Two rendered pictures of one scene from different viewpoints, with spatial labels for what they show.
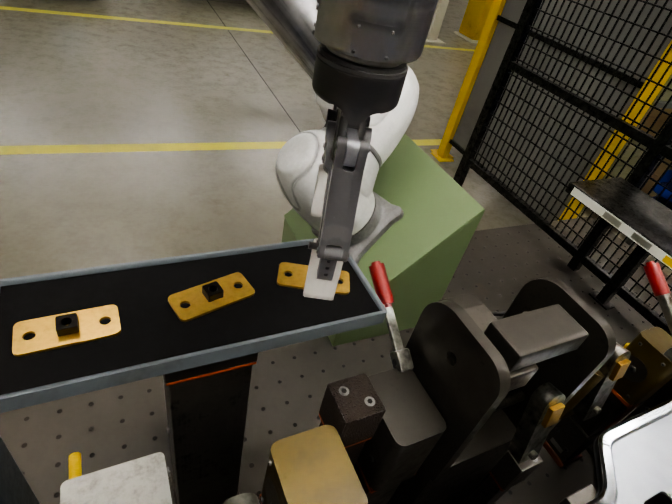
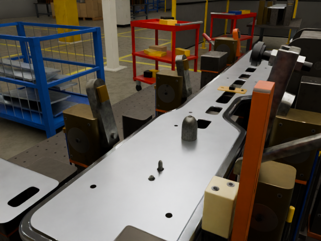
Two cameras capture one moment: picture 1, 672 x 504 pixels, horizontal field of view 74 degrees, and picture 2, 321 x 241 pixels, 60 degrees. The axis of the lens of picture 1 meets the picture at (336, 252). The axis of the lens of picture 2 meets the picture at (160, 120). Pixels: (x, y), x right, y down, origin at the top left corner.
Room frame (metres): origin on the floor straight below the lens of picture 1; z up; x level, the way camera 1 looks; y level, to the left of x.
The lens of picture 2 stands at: (0.75, -0.84, 1.27)
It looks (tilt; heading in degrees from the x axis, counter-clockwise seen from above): 25 degrees down; 151
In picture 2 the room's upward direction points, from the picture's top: straight up
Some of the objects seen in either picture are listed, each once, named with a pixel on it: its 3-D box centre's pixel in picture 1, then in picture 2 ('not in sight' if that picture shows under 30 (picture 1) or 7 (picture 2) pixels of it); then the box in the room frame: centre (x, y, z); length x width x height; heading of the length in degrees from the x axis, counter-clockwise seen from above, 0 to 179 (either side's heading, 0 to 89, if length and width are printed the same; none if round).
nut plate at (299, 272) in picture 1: (314, 275); not in sight; (0.38, 0.02, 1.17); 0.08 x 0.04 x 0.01; 99
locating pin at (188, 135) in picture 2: not in sight; (189, 130); (0.34, -0.54, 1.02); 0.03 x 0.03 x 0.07
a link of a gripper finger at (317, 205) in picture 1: (327, 192); not in sight; (0.44, 0.03, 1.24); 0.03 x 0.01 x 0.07; 99
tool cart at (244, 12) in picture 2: not in sight; (230, 40); (-3.05, 2.67, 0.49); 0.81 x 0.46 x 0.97; 110
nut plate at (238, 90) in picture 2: not in sight; (232, 88); (0.15, -0.26, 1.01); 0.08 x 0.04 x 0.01; 34
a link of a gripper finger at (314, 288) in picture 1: (324, 270); not in sight; (0.31, 0.01, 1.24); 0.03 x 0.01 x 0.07; 99
